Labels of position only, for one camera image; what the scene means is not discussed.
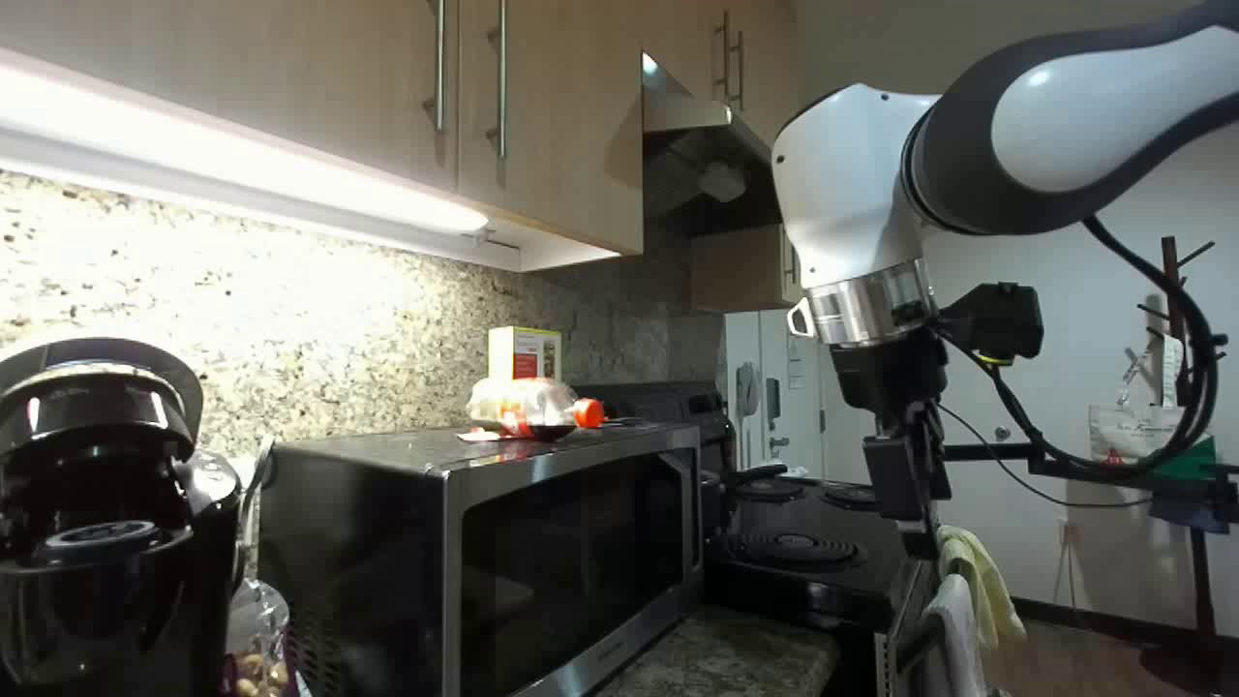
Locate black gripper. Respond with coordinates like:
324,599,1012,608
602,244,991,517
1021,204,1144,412
833,328,950,525

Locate stainless steel black microwave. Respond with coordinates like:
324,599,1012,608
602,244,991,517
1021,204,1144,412
258,423,701,697

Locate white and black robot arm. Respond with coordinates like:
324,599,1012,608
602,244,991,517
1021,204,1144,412
770,0,1239,525

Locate black electric stove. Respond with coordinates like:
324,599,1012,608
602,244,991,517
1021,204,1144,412
582,379,937,697

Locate yellow dish towel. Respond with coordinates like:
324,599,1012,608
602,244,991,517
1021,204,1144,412
937,528,1027,646

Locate white dish towel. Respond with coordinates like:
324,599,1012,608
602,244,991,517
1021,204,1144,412
920,574,991,697

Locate stainless steel range hood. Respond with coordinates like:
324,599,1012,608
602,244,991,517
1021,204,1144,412
642,50,793,238

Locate small orange object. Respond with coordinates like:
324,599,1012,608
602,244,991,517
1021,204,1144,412
568,399,608,432

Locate white and red box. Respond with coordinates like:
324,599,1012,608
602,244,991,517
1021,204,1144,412
489,326,562,379

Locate plastic wrapped food bag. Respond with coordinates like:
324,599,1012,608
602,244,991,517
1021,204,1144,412
464,379,577,432

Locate black coat rack stand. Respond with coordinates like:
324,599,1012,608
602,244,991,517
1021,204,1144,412
1120,233,1239,695

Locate wooden upper cabinets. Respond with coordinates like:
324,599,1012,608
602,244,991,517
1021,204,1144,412
0,0,793,273

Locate clear plastic snack bag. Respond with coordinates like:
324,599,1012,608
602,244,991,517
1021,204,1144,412
226,581,299,697

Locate black coffee maker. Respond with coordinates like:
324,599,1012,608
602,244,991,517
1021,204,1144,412
0,337,241,697

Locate under-cabinet light strip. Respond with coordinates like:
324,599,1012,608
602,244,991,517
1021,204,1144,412
0,50,497,242

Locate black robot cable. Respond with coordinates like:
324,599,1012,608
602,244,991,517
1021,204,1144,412
981,215,1230,483

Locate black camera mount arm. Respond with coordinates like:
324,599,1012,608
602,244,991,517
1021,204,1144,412
943,437,1239,534

